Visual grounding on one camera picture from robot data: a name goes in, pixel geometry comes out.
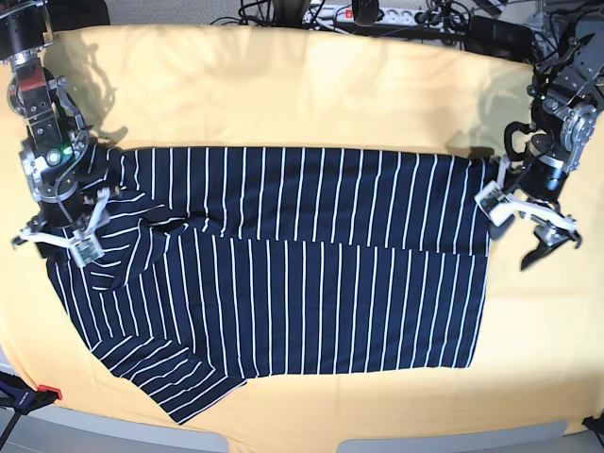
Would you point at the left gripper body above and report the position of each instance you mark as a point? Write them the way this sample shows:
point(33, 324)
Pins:
point(542, 179)

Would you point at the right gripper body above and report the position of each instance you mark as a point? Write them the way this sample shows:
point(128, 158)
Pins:
point(64, 207)

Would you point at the navy white striped T-shirt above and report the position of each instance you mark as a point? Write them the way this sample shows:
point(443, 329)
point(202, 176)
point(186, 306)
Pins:
point(225, 264)

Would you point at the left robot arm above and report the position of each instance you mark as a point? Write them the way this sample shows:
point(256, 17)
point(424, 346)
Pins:
point(566, 94)

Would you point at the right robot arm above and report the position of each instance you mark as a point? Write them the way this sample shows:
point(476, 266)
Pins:
point(57, 152)

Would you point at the black power adapter box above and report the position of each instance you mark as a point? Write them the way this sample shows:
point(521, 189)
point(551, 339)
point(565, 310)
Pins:
point(489, 36)

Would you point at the blue red bar clamp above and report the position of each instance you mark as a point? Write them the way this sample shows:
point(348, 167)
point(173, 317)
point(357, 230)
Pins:
point(17, 395)

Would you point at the black clamp right corner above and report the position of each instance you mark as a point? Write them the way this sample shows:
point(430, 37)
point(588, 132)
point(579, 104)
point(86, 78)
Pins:
point(595, 424)

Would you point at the white power strip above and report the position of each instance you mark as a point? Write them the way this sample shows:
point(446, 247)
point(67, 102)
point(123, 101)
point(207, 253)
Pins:
point(341, 15)

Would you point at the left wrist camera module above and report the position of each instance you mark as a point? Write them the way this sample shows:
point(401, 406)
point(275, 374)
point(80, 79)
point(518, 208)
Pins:
point(495, 204)

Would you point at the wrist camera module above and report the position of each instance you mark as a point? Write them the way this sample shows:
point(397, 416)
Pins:
point(86, 250)
point(495, 204)

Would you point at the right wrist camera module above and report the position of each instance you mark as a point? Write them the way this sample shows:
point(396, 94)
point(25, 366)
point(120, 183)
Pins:
point(86, 250)

